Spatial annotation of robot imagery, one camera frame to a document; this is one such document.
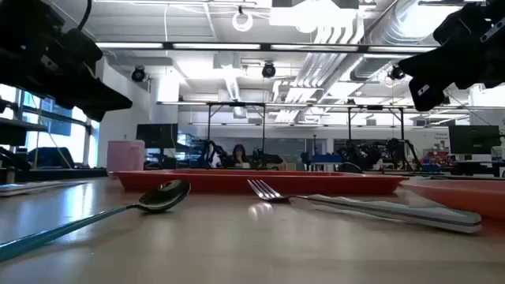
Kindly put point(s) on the person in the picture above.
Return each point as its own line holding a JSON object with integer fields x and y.
{"x": 239, "y": 155}

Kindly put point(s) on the red plastic tray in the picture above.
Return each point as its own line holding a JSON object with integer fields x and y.
{"x": 221, "y": 182}

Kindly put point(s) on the overhead light bar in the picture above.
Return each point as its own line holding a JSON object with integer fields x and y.
{"x": 217, "y": 46}

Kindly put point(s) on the pink plastic plate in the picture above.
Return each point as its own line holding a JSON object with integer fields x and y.
{"x": 465, "y": 197}

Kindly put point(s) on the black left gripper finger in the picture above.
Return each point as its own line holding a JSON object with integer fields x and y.
{"x": 98, "y": 96}
{"x": 96, "y": 114}

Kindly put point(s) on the black ceiling spotlight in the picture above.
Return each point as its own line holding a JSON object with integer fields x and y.
{"x": 268, "y": 70}
{"x": 138, "y": 74}
{"x": 396, "y": 73}

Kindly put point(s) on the silver ventilation duct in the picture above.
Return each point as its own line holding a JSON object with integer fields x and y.
{"x": 394, "y": 27}

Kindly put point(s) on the black armchair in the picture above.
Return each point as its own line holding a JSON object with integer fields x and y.
{"x": 49, "y": 158}

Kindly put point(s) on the dark wall shelf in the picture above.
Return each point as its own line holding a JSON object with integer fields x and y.
{"x": 19, "y": 132}

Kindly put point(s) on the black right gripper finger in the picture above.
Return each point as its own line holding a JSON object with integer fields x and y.
{"x": 428, "y": 94}
{"x": 426, "y": 65}

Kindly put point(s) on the blue storage bin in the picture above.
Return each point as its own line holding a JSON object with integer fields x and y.
{"x": 325, "y": 158}

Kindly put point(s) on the black computer monitor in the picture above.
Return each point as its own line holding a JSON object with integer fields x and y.
{"x": 473, "y": 139}
{"x": 157, "y": 136}

